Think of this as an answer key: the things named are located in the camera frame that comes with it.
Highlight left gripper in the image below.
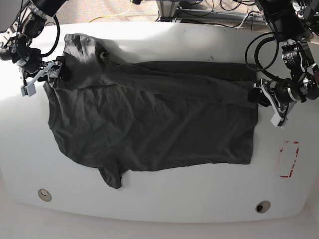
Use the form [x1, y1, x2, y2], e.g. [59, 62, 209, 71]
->
[248, 78, 298, 119]

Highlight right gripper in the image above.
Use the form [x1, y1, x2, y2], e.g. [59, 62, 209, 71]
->
[19, 56, 72, 86]

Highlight dark grey t-shirt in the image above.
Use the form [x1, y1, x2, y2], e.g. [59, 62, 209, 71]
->
[43, 34, 258, 189]

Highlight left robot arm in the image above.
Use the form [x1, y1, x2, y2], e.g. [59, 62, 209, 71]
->
[249, 0, 319, 127]

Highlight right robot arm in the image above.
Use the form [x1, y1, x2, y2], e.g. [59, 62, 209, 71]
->
[0, 0, 67, 88]

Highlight red tape rectangle marking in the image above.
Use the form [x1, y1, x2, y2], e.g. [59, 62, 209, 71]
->
[277, 141, 300, 178]

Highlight right table grommet hole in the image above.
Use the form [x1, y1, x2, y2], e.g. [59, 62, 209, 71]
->
[255, 201, 271, 214]

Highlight table grommet hole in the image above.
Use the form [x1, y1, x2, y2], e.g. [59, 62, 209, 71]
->
[38, 189, 52, 202]
[255, 201, 271, 214]

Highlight left table grommet hole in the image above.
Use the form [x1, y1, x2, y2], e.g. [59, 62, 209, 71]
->
[38, 189, 52, 202]

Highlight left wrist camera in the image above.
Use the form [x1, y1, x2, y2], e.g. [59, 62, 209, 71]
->
[271, 114, 286, 128]

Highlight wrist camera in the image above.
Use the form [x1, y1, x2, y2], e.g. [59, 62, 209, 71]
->
[20, 84, 36, 97]
[271, 114, 286, 128]

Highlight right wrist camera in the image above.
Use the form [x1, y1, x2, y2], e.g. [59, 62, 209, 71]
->
[20, 84, 36, 97]

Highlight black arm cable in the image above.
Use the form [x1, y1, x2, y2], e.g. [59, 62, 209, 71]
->
[244, 32, 292, 82]

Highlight yellow cable on floor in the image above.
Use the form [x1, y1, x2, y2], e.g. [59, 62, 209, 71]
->
[89, 0, 133, 23]

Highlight aluminium frame stand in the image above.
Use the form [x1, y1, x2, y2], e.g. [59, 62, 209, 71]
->
[156, 0, 300, 38]

